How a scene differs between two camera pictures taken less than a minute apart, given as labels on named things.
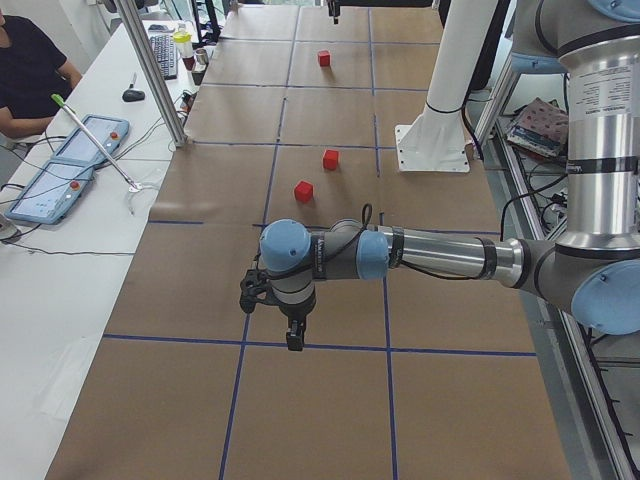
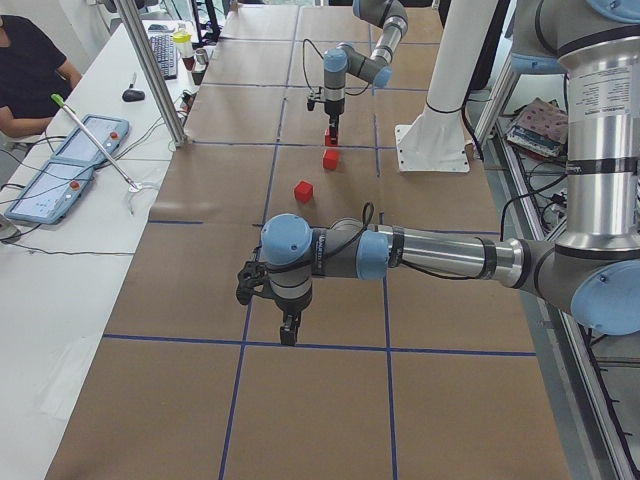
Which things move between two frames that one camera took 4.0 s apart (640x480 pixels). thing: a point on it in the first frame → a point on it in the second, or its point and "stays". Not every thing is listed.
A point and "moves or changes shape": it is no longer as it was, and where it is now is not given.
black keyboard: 165,49 stays
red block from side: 324,58 moves or changes shape
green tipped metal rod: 132,186 stays
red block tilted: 303,192 stays
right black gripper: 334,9 → 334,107
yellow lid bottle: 183,41 stays
